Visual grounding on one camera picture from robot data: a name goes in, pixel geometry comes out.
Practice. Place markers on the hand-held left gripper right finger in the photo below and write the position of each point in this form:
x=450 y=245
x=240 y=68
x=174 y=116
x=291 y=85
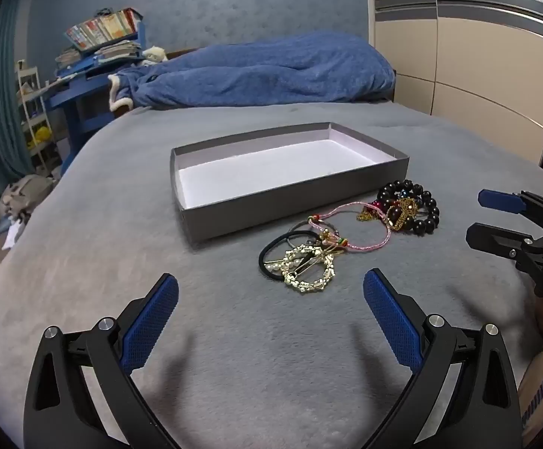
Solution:
x=393 y=322

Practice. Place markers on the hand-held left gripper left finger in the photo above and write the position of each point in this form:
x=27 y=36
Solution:
x=152 y=322

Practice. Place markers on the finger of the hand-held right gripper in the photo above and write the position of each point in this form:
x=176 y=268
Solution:
x=491 y=238
x=498 y=200

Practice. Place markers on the gold round hair clip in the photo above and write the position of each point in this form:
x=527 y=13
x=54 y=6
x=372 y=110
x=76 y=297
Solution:
x=309 y=285

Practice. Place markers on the silver bangle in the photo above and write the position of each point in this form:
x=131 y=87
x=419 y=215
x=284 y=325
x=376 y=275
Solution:
x=295 y=228

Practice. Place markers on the grey cardboard box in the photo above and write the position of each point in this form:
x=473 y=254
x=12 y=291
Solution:
x=276 y=168

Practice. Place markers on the beige wardrobe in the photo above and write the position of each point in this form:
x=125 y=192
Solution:
x=477 y=65

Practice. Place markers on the white paper sheet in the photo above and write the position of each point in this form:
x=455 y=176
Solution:
x=13 y=235

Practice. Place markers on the grey bag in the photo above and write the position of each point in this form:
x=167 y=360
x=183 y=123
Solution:
x=28 y=194

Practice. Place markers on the yellow toy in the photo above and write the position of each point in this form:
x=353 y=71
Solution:
x=42 y=134

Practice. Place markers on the blue desk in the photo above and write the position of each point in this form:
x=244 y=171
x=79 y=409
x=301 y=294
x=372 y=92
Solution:
x=79 y=117

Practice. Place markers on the teal curtain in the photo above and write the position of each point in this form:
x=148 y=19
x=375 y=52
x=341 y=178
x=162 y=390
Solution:
x=0 y=103

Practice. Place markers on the white shelf rack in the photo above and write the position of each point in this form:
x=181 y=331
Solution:
x=30 y=84

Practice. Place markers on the white plush toy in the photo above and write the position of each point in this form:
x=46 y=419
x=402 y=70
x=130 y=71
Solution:
x=154 y=54

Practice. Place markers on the blue blanket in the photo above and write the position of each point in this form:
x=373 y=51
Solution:
x=253 y=70

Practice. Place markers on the stack of papers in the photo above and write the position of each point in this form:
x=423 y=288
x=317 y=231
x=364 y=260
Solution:
x=112 y=51

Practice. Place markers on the row of books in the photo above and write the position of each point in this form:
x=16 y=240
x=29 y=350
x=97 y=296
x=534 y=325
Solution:
x=103 y=28

